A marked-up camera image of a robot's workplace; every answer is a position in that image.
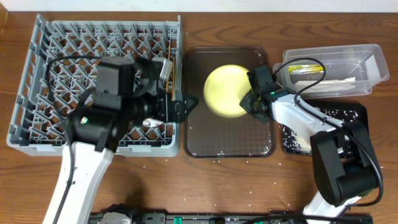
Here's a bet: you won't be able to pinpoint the wooden chopstick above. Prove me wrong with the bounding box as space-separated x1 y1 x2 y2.
165 40 172 92
172 57 176 101

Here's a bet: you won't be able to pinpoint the yellow round plate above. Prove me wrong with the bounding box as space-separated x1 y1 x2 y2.
203 65 251 118

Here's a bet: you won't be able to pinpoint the green orange snack wrapper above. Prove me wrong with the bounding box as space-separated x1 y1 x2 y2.
288 65 324 75

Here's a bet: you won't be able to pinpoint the white napkin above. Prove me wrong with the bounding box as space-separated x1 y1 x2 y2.
304 77 356 93

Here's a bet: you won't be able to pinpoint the white bowl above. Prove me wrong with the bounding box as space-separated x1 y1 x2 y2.
142 118 164 128

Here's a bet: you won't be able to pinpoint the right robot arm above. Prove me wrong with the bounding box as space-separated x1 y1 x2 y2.
239 90 384 223

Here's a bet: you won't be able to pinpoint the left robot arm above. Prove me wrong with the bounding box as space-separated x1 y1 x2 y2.
44 91 199 223

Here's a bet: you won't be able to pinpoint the black waste tray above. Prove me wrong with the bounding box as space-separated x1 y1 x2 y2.
282 100 369 156

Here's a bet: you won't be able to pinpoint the spilled rice food waste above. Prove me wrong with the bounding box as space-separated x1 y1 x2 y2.
282 108 360 156

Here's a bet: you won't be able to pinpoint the grey plastic dishwasher rack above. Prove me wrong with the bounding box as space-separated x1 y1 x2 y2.
6 16 183 156

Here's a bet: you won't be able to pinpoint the dark brown serving tray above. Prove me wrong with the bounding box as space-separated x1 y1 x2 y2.
182 46 277 158

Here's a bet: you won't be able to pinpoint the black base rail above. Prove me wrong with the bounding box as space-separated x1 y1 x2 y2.
88 203 374 224

